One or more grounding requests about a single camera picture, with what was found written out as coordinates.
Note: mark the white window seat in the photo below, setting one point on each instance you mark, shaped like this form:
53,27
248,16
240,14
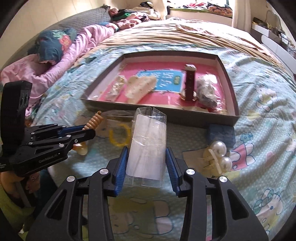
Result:
201,17

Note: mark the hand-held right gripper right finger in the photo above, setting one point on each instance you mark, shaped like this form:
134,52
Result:
172,171

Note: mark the pearl hair clip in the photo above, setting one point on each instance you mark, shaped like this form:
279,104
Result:
218,148

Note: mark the grey quilted headboard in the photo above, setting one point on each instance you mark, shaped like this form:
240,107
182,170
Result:
69,20

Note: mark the pink quilt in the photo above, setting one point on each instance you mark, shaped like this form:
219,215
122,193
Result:
76,46

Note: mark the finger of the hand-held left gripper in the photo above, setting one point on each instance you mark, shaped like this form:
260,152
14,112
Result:
76,139
69,131

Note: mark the pale pink cloth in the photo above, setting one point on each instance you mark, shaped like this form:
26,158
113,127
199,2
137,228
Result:
192,29

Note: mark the grey cardboard box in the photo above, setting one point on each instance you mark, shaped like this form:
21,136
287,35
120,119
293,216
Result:
196,117

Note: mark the white vanity table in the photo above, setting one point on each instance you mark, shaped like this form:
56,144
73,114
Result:
270,42

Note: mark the cream curtain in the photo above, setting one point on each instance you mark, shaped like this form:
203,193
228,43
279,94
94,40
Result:
240,14
165,9

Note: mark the scalloped mirror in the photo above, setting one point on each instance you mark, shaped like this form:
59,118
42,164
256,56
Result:
274,18

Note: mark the cartoon cat printed bedsheet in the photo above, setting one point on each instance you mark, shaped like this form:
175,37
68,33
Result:
254,139

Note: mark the clear plastic jewelry bag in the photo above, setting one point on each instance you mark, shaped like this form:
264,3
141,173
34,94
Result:
148,148

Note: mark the tan blanket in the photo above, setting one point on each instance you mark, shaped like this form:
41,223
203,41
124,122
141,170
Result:
161,37

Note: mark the yellow-green cloth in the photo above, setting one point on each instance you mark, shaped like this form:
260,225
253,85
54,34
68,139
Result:
9,208

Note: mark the pile of clothes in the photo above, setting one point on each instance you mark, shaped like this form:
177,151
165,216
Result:
134,16

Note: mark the flat clear plastic bag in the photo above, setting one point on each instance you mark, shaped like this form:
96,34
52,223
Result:
115,115

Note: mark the blue sponge block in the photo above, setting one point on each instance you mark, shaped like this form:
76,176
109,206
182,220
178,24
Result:
220,135

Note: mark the pale yellow hair clip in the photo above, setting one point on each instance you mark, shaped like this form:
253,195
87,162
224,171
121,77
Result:
81,149

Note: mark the blue floral pillow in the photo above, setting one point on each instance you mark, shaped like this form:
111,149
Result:
53,46

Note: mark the bag with dark jewelry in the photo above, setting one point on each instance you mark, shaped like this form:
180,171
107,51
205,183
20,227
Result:
207,92

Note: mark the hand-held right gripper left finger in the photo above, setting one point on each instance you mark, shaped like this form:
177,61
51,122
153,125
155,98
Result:
121,170

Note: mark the cream hair claw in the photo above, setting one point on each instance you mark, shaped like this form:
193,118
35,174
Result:
138,89

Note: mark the pink book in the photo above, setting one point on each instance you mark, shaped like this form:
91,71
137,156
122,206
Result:
161,98

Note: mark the clothes on window seat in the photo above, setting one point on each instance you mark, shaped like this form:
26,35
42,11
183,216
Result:
217,7

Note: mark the person's left hand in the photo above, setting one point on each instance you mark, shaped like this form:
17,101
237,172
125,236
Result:
10,184

